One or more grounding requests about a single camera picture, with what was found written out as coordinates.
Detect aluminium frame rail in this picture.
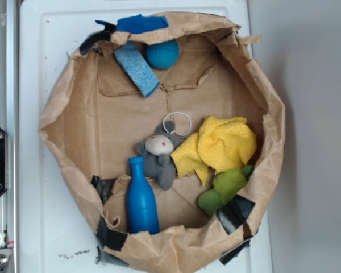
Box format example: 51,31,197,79
0,1,21,272

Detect yellow microfibre cloth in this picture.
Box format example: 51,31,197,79
170,115,257,185

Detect blue cloth piece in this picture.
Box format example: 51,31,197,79
95,14,169,34

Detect grey plush mouse toy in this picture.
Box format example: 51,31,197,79
136,111,192,191

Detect brown paper bag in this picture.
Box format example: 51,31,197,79
39,11,285,272

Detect blue plastic bottle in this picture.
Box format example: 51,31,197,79
127,156,160,234

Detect light blue sponge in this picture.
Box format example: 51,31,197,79
114,41,160,97

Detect blue ball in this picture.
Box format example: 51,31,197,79
145,40,180,69

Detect green plush toy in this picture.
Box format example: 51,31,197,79
197,165,255,217

